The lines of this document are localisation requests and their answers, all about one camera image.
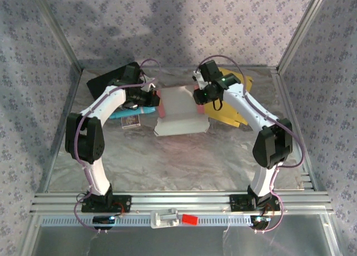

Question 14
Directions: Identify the pink paper box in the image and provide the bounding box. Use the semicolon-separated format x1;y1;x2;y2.
153;84;210;137

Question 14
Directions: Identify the yellow paper box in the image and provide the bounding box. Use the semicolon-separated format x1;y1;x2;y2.
203;67;253;127

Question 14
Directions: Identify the small purple card box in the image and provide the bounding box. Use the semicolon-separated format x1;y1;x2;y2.
121;115;141;128

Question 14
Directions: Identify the teal blue tube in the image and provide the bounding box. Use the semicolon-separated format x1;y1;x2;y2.
109;107;156;120

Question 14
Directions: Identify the black hard case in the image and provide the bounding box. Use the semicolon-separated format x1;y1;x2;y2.
86;62;140;98

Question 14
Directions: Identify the red plastic block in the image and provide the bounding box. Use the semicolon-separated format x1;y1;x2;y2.
181;214;199;226

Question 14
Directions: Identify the small black left circuit board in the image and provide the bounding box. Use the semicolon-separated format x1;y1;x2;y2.
93;215;115;230

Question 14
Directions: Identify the small black circuit board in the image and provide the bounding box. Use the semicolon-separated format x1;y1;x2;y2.
249;215;271;230
93;215;115;230

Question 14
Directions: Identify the small black right circuit board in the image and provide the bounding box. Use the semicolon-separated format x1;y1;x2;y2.
249;215;271;230

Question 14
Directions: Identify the shiny metal sheet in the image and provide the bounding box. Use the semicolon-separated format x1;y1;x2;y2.
30;225;341;256

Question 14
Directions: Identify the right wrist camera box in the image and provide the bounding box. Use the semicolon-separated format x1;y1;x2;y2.
191;70;207;91

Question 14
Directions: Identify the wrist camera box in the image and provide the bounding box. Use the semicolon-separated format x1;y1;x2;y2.
191;70;207;91
141;76;156;91

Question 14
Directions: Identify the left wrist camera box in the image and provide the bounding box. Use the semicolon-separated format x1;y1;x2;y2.
141;76;156;91

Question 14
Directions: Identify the aluminium frame bar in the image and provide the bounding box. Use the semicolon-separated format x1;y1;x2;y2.
36;67;84;194
272;67;319;191

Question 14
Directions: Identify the aluminium mounting rail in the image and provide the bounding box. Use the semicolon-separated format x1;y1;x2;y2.
30;191;334;215

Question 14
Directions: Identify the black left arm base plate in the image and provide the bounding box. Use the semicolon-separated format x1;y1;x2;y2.
80;195;132;214

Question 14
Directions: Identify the aluminium frame post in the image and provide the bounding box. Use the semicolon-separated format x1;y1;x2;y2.
276;0;331;73
27;0;84;73

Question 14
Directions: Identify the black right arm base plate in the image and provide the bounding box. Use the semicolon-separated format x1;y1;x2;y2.
229;194;281;212

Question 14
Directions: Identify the white plastic bracket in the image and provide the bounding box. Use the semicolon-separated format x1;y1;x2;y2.
149;208;180;229

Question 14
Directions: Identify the grey slotted cable tray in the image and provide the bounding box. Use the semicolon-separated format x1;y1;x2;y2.
40;214;254;228

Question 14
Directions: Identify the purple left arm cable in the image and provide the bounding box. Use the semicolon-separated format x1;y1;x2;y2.
73;58;161;234

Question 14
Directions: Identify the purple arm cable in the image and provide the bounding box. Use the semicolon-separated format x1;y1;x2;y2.
73;58;161;234
195;54;306;234

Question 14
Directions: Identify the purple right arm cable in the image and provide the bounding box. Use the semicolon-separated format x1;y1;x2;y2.
195;54;306;234

